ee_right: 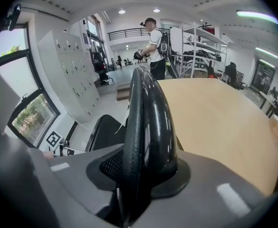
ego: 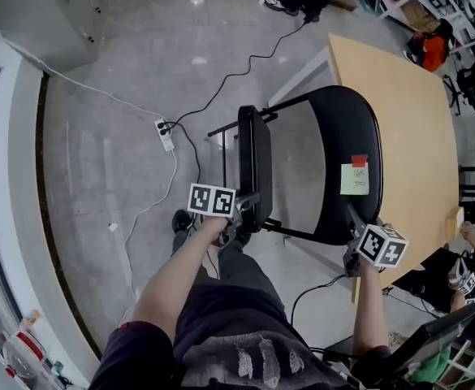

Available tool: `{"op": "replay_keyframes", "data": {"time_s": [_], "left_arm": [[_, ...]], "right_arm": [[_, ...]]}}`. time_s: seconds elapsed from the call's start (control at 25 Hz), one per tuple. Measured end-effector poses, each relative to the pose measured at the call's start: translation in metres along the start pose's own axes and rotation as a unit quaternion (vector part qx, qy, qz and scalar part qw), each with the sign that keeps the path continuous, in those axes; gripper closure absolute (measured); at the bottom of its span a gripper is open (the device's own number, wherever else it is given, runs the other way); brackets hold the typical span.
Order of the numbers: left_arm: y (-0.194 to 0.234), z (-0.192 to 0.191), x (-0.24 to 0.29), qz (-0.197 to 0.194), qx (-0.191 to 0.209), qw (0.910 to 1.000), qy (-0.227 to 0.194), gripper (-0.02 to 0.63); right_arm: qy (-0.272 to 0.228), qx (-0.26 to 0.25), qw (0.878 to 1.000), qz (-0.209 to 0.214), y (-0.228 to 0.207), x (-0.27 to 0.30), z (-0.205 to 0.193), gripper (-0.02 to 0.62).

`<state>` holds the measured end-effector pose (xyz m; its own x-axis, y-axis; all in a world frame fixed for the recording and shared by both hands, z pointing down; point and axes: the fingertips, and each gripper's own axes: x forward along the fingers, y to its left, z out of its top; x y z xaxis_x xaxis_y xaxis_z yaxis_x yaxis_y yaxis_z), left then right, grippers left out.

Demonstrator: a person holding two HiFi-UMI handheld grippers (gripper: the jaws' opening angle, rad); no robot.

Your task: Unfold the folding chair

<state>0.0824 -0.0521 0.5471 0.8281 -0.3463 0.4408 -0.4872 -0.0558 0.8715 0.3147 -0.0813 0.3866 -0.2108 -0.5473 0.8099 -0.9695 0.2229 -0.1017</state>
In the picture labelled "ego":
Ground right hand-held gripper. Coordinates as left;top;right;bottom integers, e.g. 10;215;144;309
342;202;410;278

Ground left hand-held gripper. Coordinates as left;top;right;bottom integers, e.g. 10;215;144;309
186;182;261;252

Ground black folding chair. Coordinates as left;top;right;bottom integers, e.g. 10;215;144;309
207;84;385;248

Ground person's right forearm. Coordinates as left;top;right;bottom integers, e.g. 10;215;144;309
352;265;391;357

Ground person's left forearm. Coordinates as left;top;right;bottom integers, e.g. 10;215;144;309
130;216;231;343

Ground black office chair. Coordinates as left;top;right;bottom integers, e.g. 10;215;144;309
442;59;475;116

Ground green sticky note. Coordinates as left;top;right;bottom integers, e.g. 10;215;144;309
339;162;371;197

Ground person's black shoe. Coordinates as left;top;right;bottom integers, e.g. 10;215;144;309
171;209;192;236

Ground person's dark trousers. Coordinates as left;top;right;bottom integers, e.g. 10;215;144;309
171;228;296;343

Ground white power strip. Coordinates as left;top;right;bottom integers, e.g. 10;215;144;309
153;118;176;153

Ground black monitor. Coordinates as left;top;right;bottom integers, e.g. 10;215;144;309
390;301;475;382

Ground person's dark feather-print shirt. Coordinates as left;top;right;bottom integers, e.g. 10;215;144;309
89;322;393;390

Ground green cloth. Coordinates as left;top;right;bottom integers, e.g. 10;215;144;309
406;345;452;384

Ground small orange-label bottle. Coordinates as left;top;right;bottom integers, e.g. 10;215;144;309
20;308;42;329

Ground red and white round container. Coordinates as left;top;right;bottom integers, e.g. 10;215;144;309
0;330;46;379

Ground grey cabinet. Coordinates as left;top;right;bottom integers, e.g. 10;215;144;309
0;0;110;73

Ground short black power cable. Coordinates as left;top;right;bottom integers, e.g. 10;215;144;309
166;124;202;186

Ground white power cable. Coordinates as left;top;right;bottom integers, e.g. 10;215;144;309
5;41;179;329

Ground thin black floor cable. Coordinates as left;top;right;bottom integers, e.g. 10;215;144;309
290;273;356;355

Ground long black power cable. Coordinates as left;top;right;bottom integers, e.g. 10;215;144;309
169;13;322;128

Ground white table frame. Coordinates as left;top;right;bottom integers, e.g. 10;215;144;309
266;45;342;106

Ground white wire rack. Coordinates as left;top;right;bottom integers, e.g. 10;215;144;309
443;327;475;390

